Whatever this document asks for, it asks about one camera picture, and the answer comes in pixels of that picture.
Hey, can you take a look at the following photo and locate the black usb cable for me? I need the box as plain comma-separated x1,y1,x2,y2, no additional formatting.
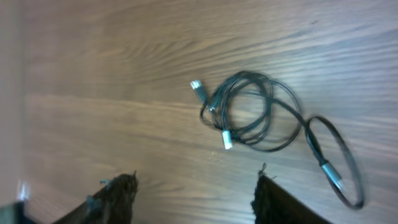
189,70,365,210

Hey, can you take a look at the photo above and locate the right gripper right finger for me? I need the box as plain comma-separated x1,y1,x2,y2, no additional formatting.
251,163,330,224

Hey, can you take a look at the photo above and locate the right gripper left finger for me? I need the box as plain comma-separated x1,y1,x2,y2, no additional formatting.
55,172,139,224

